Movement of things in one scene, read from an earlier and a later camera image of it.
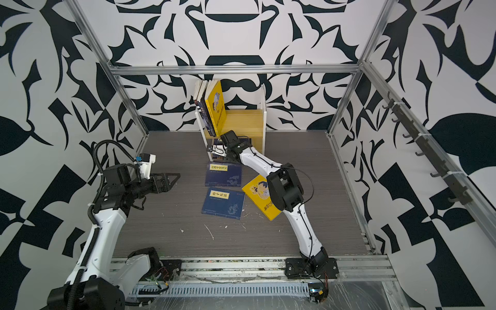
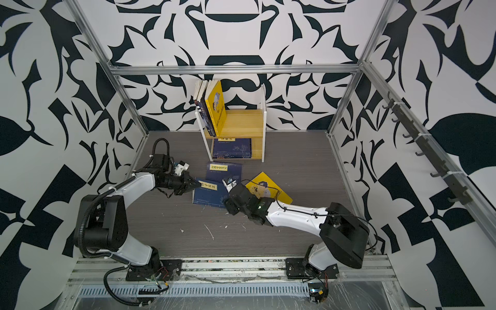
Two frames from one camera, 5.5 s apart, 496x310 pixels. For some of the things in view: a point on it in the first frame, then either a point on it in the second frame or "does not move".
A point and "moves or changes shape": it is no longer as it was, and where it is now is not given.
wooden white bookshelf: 249,123 does not move
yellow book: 258,190 does not move
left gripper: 165,185 → 186,186
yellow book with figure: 216,106 does not move
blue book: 224,203 moves or changes shape
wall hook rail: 458,190 does not move
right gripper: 228,159 → 230,205
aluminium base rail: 250,272 does not move
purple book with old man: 204,110 does not move
